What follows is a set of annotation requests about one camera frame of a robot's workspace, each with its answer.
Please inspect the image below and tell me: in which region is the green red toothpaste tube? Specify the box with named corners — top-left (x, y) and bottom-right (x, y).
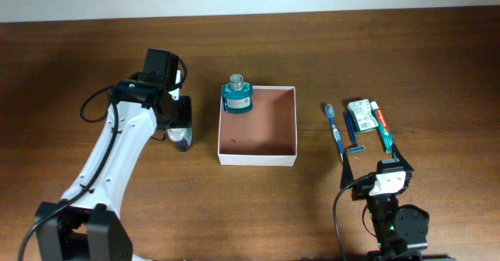
top-left (370, 101), bottom-right (395, 154)

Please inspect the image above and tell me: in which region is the blue white toothbrush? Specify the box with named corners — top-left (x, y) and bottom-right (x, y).
top-left (325, 104), bottom-right (344, 163)

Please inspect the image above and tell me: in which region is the white cardboard box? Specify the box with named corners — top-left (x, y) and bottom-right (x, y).
top-left (217, 85), bottom-right (298, 166)

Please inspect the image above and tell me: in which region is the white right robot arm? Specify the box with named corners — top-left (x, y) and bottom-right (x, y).
top-left (333, 145), bottom-right (430, 261)

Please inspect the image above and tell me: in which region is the teal mouthwash bottle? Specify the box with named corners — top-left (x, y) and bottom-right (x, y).
top-left (221, 73), bottom-right (253, 114)

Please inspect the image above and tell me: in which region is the clear purple liquid bottle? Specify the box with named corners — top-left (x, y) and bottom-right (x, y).
top-left (166, 127), bottom-right (193, 152)

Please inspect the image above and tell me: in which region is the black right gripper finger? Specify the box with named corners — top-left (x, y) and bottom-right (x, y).
top-left (340, 153), bottom-right (355, 189)
top-left (391, 143), bottom-right (413, 172)

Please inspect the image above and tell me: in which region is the white green soap packet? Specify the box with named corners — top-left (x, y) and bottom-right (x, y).
top-left (347, 99), bottom-right (379, 133)

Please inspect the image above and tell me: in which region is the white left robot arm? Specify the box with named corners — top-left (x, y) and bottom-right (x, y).
top-left (27, 49), bottom-right (193, 260)

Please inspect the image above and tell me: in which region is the blue disposable razor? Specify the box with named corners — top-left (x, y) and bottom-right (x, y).
top-left (345, 112), bottom-right (365, 154)

